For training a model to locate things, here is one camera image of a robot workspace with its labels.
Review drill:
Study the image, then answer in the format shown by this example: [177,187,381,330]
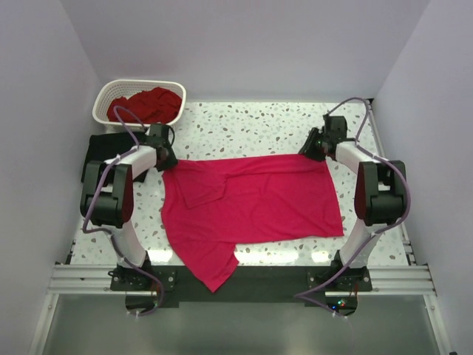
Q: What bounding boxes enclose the aluminium table edge rail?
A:
[358,96,456,355]

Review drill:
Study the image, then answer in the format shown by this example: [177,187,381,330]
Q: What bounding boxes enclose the black folded t shirt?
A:
[81,132,135,183]

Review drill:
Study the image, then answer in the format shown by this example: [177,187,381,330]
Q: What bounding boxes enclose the white plastic laundry basket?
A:
[92,79,187,129]

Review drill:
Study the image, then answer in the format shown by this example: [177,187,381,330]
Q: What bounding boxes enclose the pink t shirt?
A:
[161,154,344,293]

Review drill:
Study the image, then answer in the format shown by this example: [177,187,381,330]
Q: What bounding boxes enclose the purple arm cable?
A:
[81,105,166,317]
[294,96,413,311]

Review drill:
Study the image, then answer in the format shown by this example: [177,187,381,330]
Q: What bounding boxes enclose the dark red t shirt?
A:
[106,87,182,124]

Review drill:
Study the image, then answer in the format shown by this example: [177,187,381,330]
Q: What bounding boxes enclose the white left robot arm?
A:
[80,124,177,290]

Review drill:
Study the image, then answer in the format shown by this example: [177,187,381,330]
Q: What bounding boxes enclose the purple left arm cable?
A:
[81,105,166,317]

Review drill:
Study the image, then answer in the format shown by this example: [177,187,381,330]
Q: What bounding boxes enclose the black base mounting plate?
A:
[109,264,372,317]

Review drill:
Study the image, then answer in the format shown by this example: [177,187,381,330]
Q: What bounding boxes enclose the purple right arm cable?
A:
[294,96,413,311]

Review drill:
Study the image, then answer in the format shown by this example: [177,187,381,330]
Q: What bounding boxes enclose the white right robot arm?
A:
[299,114,410,291]

